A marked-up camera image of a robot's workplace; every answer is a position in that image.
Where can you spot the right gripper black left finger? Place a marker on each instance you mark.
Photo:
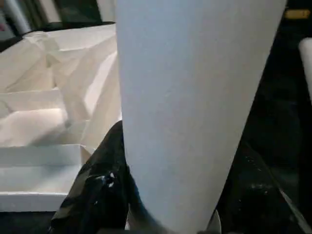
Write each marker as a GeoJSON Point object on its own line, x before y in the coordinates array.
{"type": "Point", "coordinates": [97, 195]}

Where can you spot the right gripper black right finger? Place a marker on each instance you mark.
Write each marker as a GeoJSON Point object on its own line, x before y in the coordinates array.
{"type": "Point", "coordinates": [248, 200]}

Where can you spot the white plastic table leg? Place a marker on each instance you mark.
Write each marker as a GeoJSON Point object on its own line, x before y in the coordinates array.
{"type": "Point", "coordinates": [306, 63]}
{"type": "Point", "coordinates": [190, 97]}

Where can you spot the white plastic table top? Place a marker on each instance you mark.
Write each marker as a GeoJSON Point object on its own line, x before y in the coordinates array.
{"type": "Point", "coordinates": [48, 85]}

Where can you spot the black mat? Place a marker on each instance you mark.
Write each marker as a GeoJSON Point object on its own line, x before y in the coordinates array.
{"type": "Point", "coordinates": [275, 97]}

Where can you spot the small yellow label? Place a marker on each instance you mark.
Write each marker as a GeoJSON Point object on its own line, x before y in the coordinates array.
{"type": "Point", "coordinates": [296, 13]}

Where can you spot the white glass-door cabinet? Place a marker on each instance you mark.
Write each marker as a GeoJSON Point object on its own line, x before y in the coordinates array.
{"type": "Point", "coordinates": [47, 8]}

